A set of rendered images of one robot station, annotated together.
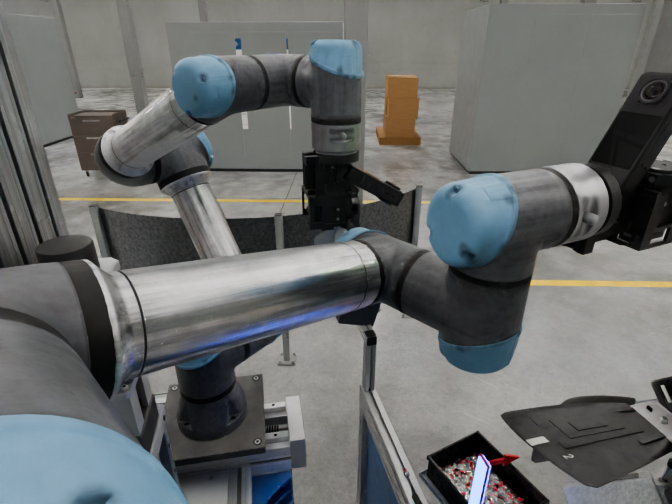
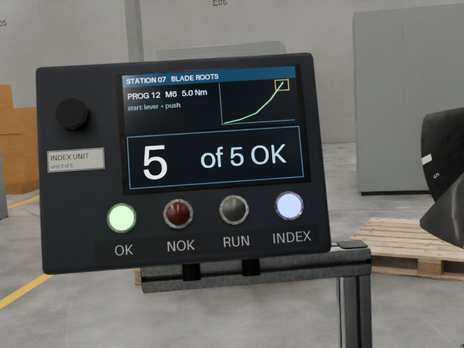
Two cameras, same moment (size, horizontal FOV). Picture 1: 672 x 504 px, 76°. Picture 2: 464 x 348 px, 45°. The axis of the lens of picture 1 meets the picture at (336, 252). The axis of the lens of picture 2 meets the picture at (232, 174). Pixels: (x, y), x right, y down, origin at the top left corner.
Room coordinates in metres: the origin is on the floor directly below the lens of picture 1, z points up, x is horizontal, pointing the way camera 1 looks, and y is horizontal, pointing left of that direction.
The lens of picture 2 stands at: (1.00, 0.50, 1.22)
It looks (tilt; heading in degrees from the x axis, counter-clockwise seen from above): 8 degrees down; 280
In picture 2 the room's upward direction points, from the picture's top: 3 degrees counter-clockwise
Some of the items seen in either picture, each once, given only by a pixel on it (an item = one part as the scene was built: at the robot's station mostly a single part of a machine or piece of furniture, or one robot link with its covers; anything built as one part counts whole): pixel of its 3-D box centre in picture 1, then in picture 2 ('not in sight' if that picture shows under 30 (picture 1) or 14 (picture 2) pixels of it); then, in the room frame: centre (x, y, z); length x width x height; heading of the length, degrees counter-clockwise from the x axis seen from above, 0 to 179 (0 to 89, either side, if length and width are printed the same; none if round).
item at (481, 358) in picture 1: (466, 304); not in sight; (0.37, -0.13, 1.54); 0.11 x 0.08 x 0.11; 45
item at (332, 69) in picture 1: (334, 81); not in sight; (0.67, 0.00, 1.73); 0.09 x 0.08 x 0.11; 53
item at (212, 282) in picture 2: (359, 317); (256, 266); (1.08, -0.07, 1.04); 0.24 x 0.03 x 0.03; 14
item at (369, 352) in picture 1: (369, 361); (354, 332); (0.98, -0.10, 0.96); 0.03 x 0.03 x 0.20; 14
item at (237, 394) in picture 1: (210, 396); not in sight; (0.71, 0.27, 1.09); 0.15 x 0.15 x 0.10
